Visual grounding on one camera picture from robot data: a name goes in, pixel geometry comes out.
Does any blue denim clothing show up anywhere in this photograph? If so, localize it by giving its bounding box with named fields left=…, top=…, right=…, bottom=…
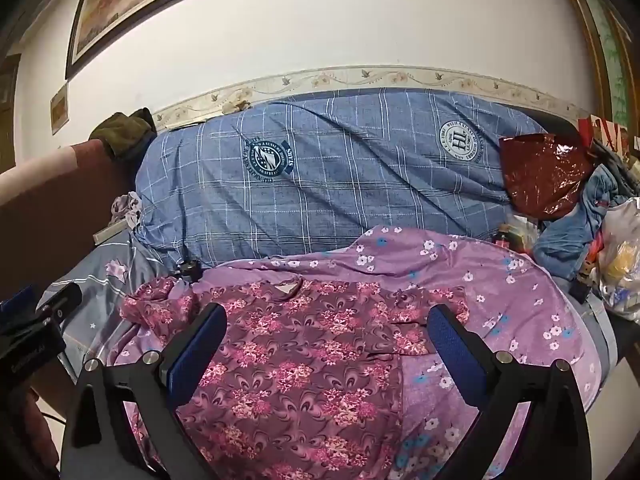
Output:
left=533, top=165, right=626, bottom=281

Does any purple floral blanket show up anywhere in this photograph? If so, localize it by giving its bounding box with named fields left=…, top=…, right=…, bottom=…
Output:
left=111, top=226, right=602, bottom=479

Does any red white paper bag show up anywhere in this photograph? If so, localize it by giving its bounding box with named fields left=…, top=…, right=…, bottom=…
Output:
left=578, top=115, right=639, bottom=156

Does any dark green folded cloth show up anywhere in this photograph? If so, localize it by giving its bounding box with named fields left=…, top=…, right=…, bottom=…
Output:
left=89, top=107, right=157, bottom=160

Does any small wall picture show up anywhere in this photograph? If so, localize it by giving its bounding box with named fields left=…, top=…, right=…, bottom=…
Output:
left=50, top=84, right=68, bottom=136

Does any red shiny plastic bag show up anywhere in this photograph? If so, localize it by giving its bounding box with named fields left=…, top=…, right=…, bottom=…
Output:
left=500, top=133, right=594, bottom=220

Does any purple scrunchie cloth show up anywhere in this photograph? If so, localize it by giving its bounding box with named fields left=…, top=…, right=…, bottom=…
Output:
left=108, top=191, right=142, bottom=230

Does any grey floral bed sheet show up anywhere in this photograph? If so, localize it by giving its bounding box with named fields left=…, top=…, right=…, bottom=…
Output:
left=40, top=230, right=168, bottom=380

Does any brown wooden headboard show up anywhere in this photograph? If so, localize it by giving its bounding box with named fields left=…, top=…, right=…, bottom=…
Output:
left=0, top=140, right=134, bottom=299

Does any green framed wall picture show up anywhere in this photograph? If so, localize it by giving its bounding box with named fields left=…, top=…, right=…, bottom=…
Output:
left=568, top=0, right=639, bottom=130

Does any pink floral patterned garment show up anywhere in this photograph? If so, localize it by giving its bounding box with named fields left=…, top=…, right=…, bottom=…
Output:
left=120, top=278, right=469, bottom=479

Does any blue plaid quilt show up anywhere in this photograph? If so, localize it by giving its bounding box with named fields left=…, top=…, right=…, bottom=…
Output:
left=136, top=89, right=541, bottom=266

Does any white plastic bag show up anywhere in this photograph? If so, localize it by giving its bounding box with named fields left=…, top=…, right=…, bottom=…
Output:
left=598, top=197, right=640, bottom=324

